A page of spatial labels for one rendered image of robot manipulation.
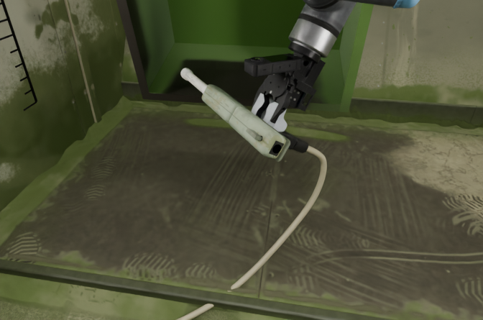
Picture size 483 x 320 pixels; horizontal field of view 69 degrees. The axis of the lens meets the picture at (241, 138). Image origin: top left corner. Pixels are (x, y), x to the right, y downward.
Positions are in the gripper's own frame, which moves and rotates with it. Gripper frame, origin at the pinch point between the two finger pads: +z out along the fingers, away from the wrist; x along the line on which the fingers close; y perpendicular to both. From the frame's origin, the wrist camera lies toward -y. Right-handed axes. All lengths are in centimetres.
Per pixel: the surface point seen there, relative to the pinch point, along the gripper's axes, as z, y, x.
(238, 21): -23, 15, 53
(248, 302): 43.7, 22.4, -4.7
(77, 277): 64, -11, 25
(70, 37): 13, -23, 107
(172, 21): -13, -2, 67
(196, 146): 32, 35, 74
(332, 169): 10, 72, 31
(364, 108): -19, 102, 55
